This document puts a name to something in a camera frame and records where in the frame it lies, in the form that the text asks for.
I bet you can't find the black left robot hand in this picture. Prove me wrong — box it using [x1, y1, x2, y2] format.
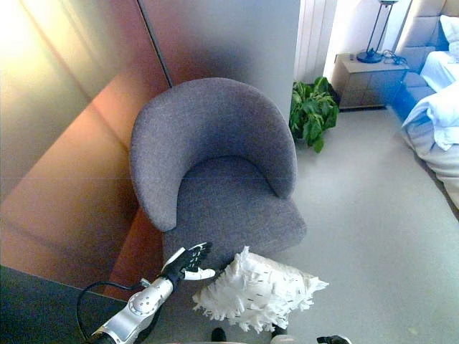
[161, 242, 217, 284]

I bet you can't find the white fringed pillow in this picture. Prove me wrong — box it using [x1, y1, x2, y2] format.
[192, 246, 329, 334]

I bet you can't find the white bed pillow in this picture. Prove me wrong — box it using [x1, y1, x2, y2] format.
[438, 14, 459, 57]

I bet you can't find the grey fabric tub armchair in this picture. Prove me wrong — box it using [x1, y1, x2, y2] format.
[128, 77, 308, 277]

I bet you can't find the dark desk surface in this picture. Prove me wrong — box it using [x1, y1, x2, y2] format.
[0, 264, 151, 344]

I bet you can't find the green potted plant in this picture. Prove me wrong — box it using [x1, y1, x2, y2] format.
[288, 75, 340, 154]

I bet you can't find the beige bedside table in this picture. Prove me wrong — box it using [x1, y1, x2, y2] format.
[335, 52, 410, 110]

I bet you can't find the bed with white bedding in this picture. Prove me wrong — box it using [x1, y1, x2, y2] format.
[400, 49, 459, 209]

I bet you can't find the dark metal table lamp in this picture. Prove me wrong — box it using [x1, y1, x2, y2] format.
[356, 0, 399, 64]

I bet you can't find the beige padded headboard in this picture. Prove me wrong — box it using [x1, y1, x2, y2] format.
[394, 0, 459, 75]

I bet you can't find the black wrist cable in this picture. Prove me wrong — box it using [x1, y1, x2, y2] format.
[76, 280, 156, 344]

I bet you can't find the black lamp cord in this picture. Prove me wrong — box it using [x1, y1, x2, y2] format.
[369, 47, 405, 66]

